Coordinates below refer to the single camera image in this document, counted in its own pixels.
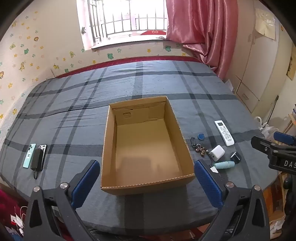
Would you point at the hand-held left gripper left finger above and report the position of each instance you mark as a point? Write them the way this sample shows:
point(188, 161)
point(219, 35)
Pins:
point(85, 183)

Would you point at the white charger block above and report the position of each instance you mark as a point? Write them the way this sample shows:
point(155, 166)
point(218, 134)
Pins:
point(217, 153)

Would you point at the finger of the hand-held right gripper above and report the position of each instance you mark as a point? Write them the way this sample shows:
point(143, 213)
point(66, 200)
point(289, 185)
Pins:
point(285, 138)
point(261, 143)

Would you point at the brown cardboard box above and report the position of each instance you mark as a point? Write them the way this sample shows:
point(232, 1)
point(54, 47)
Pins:
point(148, 148)

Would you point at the window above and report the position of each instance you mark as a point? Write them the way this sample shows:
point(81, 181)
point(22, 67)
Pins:
point(129, 16)

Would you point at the black and white phone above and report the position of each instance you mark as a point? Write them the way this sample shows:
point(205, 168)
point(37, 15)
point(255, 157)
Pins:
point(44, 148)

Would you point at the white plugs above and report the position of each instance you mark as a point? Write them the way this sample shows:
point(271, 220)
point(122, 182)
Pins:
point(18, 222)

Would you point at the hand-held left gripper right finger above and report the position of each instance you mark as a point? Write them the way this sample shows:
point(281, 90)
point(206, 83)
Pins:
point(208, 185)

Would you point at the blue round tag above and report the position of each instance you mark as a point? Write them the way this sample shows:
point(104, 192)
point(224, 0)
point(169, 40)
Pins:
point(201, 136)

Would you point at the white remote control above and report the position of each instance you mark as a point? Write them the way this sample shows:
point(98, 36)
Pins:
point(223, 132)

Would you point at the black power bank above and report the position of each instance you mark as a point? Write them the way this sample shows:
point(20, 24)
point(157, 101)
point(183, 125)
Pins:
point(37, 160)

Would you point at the black power adapter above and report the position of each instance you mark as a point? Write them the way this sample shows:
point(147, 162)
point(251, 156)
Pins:
point(235, 158)

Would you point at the white plastic bag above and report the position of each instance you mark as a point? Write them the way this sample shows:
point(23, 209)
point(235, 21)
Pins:
point(268, 131)

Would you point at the red toy with eyes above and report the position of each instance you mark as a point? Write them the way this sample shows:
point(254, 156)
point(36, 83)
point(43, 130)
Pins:
point(153, 32)

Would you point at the cream wardrobe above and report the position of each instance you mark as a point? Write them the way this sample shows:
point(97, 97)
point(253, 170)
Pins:
point(261, 69)

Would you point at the teal phone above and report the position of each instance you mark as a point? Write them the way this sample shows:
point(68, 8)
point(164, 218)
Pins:
point(27, 157)

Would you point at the small white paper tag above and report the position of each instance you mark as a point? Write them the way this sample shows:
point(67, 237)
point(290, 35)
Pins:
point(214, 169)

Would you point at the dark red cloth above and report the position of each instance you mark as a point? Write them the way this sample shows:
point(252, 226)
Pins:
point(9, 204)

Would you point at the metal window grille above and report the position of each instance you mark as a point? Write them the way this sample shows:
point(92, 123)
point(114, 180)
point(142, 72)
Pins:
point(108, 27)

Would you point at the teal tube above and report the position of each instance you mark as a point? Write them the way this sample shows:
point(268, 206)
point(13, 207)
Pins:
point(223, 165)

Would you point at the pink curtain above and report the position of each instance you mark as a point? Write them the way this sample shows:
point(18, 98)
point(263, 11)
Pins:
point(203, 25)

